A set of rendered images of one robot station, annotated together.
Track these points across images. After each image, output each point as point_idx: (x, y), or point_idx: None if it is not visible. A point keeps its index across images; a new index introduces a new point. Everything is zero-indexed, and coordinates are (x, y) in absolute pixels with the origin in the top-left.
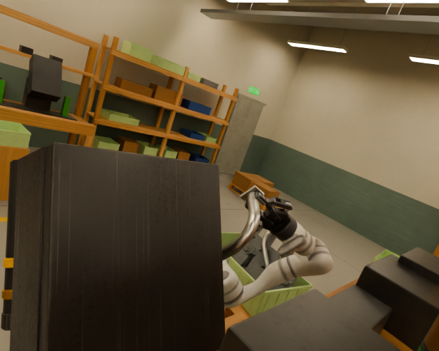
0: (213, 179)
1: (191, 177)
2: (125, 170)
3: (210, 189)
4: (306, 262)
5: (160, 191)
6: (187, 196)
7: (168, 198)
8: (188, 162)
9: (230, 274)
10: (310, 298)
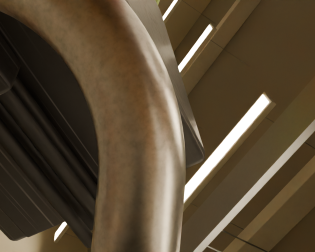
0: (185, 109)
1: (174, 71)
2: (159, 19)
3: (172, 79)
4: None
5: (151, 11)
6: (153, 26)
7: (147, 5)
8: (187, 95)
9: None
10: None
